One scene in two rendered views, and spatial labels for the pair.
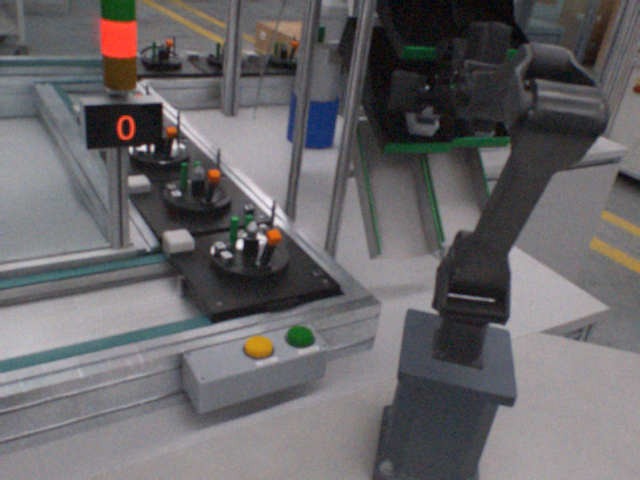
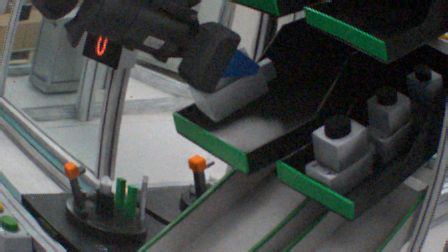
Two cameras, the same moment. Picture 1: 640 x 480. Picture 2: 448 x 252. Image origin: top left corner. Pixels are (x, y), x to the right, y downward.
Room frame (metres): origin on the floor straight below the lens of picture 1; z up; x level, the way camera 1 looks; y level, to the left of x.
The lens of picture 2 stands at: (0.87, -1.01, 1.44)
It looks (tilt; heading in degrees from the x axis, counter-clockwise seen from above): 14 degrees down; 78
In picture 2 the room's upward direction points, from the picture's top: 11 degrees clockwise
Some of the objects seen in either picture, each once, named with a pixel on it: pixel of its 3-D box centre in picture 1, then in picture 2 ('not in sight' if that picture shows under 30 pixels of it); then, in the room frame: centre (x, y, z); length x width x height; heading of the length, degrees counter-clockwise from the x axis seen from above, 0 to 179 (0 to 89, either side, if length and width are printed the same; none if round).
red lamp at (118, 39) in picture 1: (119, 37); not in sight; (0.95, 0.34, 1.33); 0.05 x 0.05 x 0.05
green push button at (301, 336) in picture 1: (299, 338); (9, 225); (0.78, 0.01, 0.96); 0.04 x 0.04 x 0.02
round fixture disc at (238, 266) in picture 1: (249, 258); (104, 218); (0.96, 0.12, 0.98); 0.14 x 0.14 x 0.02
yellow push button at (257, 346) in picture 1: (258, 348); not in sight; (0.74, 0.07, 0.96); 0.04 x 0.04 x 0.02
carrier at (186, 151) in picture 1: (159, 141); not in sight; (1.37, 0.40, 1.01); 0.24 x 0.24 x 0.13; 35
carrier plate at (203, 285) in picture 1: (249, 267); (103, 229); (0.96, 0.12, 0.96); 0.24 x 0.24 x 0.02; 35
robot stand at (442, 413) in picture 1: (441, 405); not in sight; (0.67, -0.20, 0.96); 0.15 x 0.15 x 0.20; 82
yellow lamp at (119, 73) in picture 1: (119, 70); not in sight; (0.95, 0.34, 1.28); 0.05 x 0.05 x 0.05
